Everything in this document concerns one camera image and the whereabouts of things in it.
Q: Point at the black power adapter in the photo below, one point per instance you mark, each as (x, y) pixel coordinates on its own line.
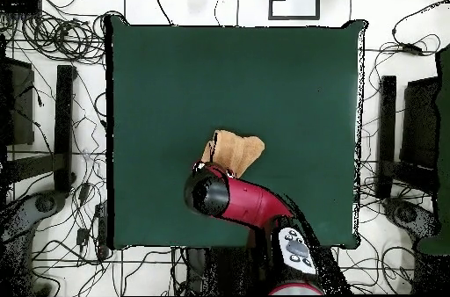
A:
(411, 49)
(82, 236)

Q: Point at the dark green table cloth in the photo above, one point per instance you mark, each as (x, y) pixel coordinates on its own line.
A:
(228, 82)

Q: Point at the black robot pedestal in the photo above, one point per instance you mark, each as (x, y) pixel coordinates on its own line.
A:
(225, 269)

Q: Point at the tan terry towel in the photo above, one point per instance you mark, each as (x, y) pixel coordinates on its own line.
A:
(239, 153)

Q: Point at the green cloth piece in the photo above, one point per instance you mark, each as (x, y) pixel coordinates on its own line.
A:
(444, 117)

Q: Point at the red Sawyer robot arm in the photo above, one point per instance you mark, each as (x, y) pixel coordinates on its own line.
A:
(253, 202)

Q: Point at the black flat box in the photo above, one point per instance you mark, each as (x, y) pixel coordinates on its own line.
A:
(21, 3)

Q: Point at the black panel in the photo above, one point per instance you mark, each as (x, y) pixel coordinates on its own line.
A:
(420, 124)
(21, 107)

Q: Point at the black power strip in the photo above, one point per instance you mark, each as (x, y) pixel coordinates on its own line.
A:
(102, 230)

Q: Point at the black metal stand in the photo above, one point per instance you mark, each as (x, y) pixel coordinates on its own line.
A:
(64, 128)
(386, 128)

